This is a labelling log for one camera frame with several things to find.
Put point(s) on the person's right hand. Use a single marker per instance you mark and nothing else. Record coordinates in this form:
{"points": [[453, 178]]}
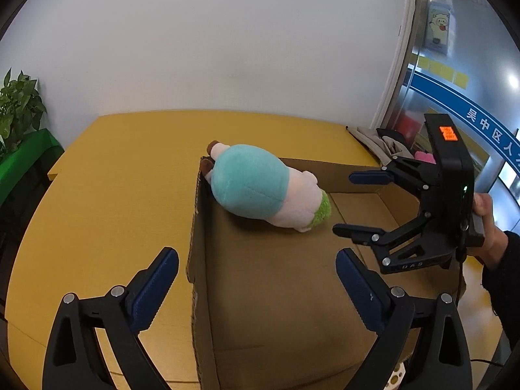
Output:
{"points": [[489, 227]]}

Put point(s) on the teal and pink plush toy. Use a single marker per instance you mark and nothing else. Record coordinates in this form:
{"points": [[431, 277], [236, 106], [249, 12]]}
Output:
{"points": [[248, 183]]}

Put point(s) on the yellow sticky note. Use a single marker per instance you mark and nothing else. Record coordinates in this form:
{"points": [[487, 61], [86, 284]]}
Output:
{"points": [[460, 78], [424, 63], [443, 70]]}

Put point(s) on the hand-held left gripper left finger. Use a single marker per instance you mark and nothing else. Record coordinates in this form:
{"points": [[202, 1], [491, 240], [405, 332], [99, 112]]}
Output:
{"points": [[156, 288]]}

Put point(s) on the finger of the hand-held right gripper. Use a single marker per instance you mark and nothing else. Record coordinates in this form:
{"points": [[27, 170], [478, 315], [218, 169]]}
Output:
{"points": [[353, 230], [367, 177]]}

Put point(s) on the person's right forearm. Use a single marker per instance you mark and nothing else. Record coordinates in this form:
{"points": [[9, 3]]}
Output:
{"points": [[505, 276]]}

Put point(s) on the brown cardboard box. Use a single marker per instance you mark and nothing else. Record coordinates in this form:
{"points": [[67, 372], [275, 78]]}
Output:
{"points": [[280, 284]]}

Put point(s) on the pink strawberry plush toy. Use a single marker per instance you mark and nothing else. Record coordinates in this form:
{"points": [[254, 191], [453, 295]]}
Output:
{"points": [[424, 157]]}

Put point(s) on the red item behind glass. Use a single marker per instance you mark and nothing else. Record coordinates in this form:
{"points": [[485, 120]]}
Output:
{"points": [[411, 124]]}

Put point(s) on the blue window banner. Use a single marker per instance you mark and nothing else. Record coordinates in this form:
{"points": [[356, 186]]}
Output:
{"points": [[455, 105]]}

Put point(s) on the green potted plant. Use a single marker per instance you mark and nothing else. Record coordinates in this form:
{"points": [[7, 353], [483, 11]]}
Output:
{"points": [[18, 105]]}

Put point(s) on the beige cloth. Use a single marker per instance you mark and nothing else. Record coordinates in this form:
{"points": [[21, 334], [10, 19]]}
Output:
{"points": [[378, 142]]}

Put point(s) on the cartoon sheep wall poster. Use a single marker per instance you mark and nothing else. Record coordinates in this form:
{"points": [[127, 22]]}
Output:
{"points": [[438, 28]]}

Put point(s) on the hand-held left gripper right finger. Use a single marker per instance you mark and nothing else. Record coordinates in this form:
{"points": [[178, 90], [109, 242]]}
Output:
{"points": [[359, 288]]}

